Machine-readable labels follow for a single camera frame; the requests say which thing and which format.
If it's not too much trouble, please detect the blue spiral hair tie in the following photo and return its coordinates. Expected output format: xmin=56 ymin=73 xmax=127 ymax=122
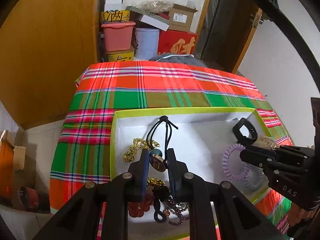
xmin=242 ymin=164 xmax=266 ymax=192

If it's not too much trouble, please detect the purple spiral hair tie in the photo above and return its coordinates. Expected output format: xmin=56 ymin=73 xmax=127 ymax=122
xmin=222 ymin=143 xmax=251 ymax=182

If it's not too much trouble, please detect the dark bead necklace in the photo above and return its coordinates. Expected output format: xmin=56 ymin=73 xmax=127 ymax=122
xmin=152 ymin=186 xmax=190 ymax=227

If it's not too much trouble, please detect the red bead bracelet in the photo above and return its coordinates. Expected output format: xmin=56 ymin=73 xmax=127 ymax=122
xmin=127 ymin=192 xmax=155 ymax=218

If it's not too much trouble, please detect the gold chain bracelet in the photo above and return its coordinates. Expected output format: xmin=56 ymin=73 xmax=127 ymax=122
xmin=123 ymin=138 xmax=166 ymax=186

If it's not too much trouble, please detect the black hair tie pink charm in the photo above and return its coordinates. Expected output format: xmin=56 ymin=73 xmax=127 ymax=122
xmin=146 ymin=115 xmax=178 ymax=172

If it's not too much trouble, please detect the beige gold hair claw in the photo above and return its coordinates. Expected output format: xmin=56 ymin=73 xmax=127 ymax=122
xmin=253 ymin=136 xmax=280 ymax=150

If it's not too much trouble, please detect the black smart band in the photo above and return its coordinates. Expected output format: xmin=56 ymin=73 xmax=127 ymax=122
xmin=232 ymin=118 xmax=258 ymax=146

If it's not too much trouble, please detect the person's right hand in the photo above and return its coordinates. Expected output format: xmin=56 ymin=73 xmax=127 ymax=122
xmin=287 ymin=202 xmax=315 ymax=226

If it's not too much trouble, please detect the plaid red green tablecloth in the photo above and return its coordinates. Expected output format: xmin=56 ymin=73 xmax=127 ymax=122
xmin=49 ymin=61 xmax=292 ymax=233

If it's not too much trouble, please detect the white tray yellow rim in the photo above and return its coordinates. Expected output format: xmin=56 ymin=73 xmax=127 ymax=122
xmin=110 ymin=107 xmax=271 ymax=239

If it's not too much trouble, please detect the orange cardboard box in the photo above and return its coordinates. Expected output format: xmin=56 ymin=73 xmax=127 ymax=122
xmin=1 ymin=130 xmax=26 ymax=204

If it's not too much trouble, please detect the grey quilted cushion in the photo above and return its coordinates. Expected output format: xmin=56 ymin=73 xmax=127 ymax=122
xmin=149 ymin=53 xmax=206 ymax=67

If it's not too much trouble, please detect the dark wooden door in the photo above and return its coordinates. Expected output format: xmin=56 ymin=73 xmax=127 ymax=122
xmin=194 ymin=0 xmax=263 ymax=73

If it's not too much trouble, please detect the red box gold character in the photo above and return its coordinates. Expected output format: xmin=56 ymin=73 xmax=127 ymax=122
xmin=157 ymin=30 xmax=197 ymax=55

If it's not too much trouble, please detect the brown cardboard box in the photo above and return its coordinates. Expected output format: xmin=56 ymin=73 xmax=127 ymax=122
xmin=168 ymin=4 xmax=197 ymax=32

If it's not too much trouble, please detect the yellow round tin lower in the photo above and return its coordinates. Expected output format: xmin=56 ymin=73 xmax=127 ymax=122
xmin=104 ymin=46 xmax=135 ymax=62

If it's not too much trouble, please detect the yellow round tin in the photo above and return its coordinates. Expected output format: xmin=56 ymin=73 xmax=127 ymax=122
xmin=100 ymin=10 xmax=130 ymax=24
xmin=104 ymin=46 xmax=135 ymax=62

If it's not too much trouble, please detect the light blue bucket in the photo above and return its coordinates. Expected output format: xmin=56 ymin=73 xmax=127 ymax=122
xmin=135 ymin=28 xmax=159 ymax=60

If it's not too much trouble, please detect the wooden wardrobe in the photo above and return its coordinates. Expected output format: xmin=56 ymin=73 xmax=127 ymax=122
xmin=1 ymin=0 xmax=101 ymax=129

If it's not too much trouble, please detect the pink plastic bin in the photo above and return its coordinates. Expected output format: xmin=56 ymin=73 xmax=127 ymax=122
xmin=101 ymin=21 xmax=136 ymax=52

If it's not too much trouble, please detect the striped white flat box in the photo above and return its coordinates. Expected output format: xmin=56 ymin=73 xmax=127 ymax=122
xmin=126 ymin=5 xmax=170 ymax=31

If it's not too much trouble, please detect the clear bag of snacks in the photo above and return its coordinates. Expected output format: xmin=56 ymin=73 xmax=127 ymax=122
xmin=139 ymin=1 xmax=174 ymax=14

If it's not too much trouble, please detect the yellow round tin upper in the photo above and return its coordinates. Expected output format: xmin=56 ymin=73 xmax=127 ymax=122
xmin=100 ymin=10 xmax=130 ymax=24

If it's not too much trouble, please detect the white small open box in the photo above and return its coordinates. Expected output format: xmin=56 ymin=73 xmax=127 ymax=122
xmin=104 ymin=0 xmax=123 ymax=11

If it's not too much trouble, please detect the black thick cable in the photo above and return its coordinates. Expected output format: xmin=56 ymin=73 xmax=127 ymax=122
xmin=224 ymin=0 xmax=320 ymax=93

